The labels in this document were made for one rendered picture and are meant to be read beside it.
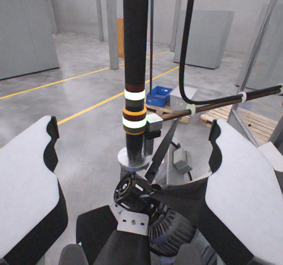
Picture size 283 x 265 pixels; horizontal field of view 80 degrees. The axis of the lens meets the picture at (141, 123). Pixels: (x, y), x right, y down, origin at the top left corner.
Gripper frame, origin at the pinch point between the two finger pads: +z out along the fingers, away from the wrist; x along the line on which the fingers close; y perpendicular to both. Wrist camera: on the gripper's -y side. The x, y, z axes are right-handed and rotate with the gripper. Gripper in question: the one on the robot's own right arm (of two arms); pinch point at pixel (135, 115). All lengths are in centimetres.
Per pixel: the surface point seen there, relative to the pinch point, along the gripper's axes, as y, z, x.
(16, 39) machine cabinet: 63, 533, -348
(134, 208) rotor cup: 46, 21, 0
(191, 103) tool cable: 9.5, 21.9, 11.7
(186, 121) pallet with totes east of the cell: 160, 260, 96
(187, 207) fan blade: 24.8, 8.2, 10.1
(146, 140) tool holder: 15.1, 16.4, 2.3
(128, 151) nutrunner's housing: 17.6, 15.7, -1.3
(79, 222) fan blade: 69, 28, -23
